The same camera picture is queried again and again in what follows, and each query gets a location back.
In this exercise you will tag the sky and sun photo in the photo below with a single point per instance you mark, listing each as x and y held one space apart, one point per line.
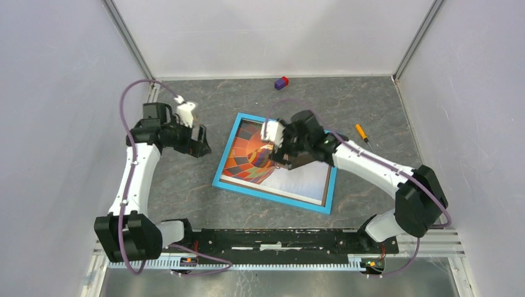
295 182

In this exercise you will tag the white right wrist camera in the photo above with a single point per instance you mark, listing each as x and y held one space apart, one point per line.
273 132

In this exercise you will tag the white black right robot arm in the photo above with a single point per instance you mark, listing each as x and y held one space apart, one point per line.
419 200

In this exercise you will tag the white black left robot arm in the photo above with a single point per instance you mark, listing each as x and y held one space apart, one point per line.
126 233

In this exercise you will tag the red purple toy block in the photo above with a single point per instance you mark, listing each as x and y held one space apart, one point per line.
281 83

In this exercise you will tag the yellow handled screwdriver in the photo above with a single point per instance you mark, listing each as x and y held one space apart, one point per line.
363 135

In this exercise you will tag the blue wooden picture frame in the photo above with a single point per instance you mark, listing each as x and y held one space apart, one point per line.
229 186

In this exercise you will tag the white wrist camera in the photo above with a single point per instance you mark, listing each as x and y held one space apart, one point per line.
273 132
185 111

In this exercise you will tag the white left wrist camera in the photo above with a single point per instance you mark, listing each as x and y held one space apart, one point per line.
185 111

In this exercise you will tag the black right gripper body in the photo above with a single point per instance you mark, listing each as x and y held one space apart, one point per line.
292 145

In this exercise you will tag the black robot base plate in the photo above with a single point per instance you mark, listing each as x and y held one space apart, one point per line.
283 246

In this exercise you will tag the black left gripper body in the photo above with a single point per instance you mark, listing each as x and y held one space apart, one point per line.
194 146

